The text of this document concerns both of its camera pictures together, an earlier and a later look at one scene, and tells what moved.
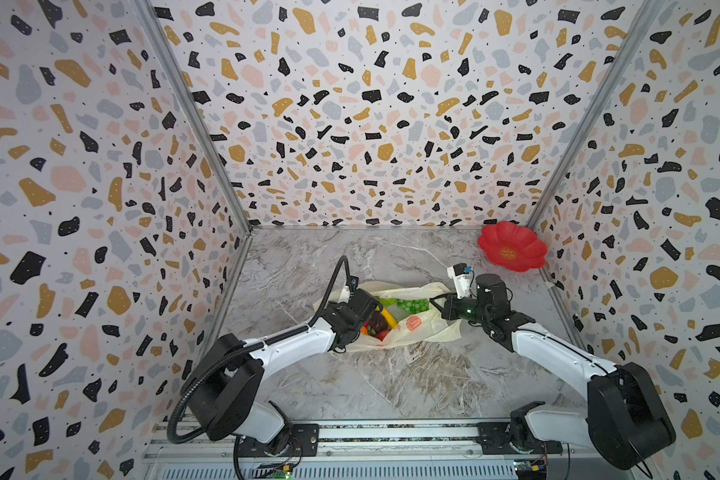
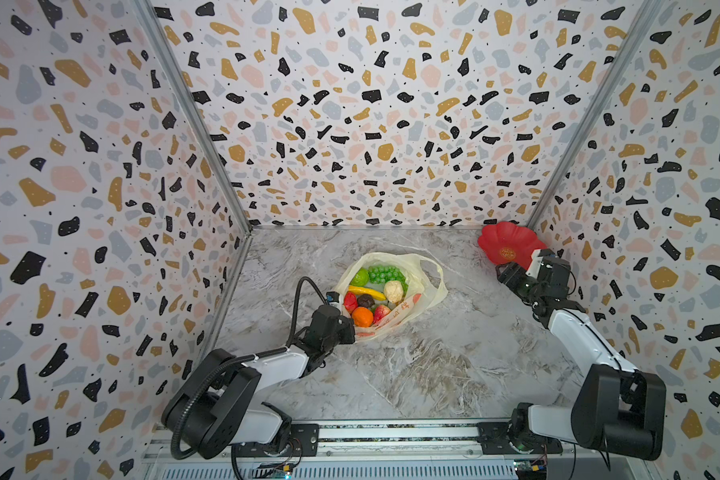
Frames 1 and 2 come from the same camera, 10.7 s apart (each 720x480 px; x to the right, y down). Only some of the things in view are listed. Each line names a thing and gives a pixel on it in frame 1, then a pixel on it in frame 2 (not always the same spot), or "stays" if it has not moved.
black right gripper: [449, 310] to [514, 272]
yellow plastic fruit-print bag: [410, 328] to [426, 288]
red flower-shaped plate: [515, 247] stays
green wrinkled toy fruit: [386, 301] to [360, 278]
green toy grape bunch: [414, 306] to [382, 274]
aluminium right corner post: [588, 121] stays
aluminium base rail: [375, 451] stays
